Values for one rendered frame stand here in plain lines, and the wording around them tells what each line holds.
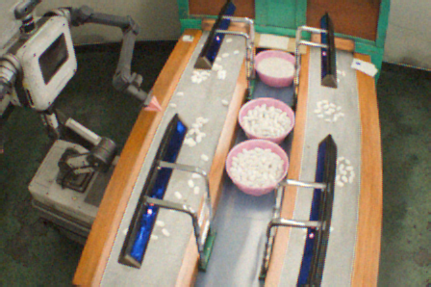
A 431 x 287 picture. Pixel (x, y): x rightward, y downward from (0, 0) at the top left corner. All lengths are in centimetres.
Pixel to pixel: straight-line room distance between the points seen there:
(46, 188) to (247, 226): 118
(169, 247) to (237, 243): 28
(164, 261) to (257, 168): 60
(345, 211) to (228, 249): 52
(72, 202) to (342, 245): 139
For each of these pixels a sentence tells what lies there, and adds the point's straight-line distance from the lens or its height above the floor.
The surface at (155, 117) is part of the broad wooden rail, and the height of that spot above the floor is 76.
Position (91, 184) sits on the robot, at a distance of 230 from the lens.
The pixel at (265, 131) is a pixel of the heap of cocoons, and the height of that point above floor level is 74.
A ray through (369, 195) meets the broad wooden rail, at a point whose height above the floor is 76.
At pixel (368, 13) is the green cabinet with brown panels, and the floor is 108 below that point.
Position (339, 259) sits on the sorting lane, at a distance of 167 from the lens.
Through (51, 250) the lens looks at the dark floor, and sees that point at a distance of 274.
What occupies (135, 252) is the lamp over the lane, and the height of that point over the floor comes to 108.
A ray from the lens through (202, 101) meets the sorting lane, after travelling 219.
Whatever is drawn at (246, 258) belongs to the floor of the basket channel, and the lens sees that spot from 172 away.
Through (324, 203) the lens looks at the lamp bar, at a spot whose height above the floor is 111.
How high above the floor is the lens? 220
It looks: 47 degrees down
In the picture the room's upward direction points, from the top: 4 degrees counter-clockwise
